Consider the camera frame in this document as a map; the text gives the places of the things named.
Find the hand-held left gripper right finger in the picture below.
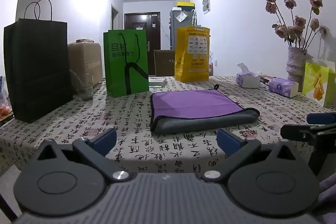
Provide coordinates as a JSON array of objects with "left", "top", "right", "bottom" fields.
[{"left": 203, "top": 128, "right": 298, "bottom": 183}]

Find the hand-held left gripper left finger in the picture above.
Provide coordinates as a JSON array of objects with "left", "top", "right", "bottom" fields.
[{"left": 36, "top": 128, "right": 131, "bottom": 183}]

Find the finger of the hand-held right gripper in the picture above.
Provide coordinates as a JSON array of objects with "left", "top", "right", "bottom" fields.
[
  {"left": 307, "top": 113, "right": 336, "bottom": 125},
  {"left": 280, "top": 124, "right": 336, "bottom": 146}
]

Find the purple and grey towel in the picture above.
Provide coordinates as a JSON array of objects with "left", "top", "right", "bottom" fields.
[{"left": 150, "top": 84, "right": 260, "bottom": 133}]

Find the calligraphy print tablecloth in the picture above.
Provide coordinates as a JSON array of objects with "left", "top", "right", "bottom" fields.
[{"left": 0, "top": 75, "right": 336, "bottom": 175}]

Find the light green gift bag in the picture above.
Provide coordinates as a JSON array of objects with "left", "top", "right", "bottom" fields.
[{"left": 302, "top": 30, "right": 336, "bottom": 108}]

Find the purple tissue pack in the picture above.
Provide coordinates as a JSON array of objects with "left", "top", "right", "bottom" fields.
[{"left": 268, "top": 77, "right": 299, "bottom": 97}]

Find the clear glass cup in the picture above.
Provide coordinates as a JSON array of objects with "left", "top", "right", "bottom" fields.
[{"left": 68, "top": 69, "right": 94, "bottom": 101}]

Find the textured grey vase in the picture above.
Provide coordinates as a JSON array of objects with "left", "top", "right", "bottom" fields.
[{"left": 286, "top": 47, "right": 315, "bottom": 92}]

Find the dark book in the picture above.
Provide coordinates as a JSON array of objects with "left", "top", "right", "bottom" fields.
[{"left": 259, "top": 75, "right": 277, "bottom": 87}]

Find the open purple tissue box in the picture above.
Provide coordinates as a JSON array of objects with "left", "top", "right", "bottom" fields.
[{"left": 235, "top": 63, "right": 261, "bottom": 89}]

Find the stack of books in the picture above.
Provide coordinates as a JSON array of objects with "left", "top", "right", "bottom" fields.
[{"left": 148, "top": 76, "right": 168, "bottom": 88}]

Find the green paper bag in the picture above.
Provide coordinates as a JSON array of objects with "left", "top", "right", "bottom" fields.
[{"left": 103, "top": 29, "right": 150, "bottom": 98}]

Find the large brown cardboard box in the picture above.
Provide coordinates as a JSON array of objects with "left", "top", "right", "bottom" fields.
[{"left": 67, "top": 42, "right": 104, "bottom": 88}]

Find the yellow paper bag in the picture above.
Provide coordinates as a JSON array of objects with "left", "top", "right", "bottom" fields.
[{"left": 175, "top": 25, "right": 211, "bottom": 82}]

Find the flat brown cardboard box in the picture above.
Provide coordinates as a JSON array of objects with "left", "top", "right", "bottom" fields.
[{"left": 153, "top": 49, "right": 176, "bottom": 77}]

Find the bunch of dried roses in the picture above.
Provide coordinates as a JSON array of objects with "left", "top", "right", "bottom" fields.
[{"left": 265, "top": 0, "right": 329, "bottom": 51}]

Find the black paper bag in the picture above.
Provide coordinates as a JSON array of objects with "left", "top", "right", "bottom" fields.
[{"left": 3, "top": 0, "right": 74, "bottom": 124}]

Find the plastic bag with oranges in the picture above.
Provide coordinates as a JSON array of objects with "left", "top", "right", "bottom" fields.
[{"left": 0, "top": 75, "right": 13, "bottom": 120}]

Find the dark brown door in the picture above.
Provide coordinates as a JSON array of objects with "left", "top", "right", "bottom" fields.
[{"left": 124, "top": 12, "right": 161, "bottom": 75}]

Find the grey refrigerator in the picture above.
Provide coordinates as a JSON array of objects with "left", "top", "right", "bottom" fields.
[{"left": 169, "top": 9, "right": 198, "bottom": 51}]

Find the yellow box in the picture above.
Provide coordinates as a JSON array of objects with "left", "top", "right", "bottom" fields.
[{"left": 176, "top": 2, "right": 196, "bottom": 11}]

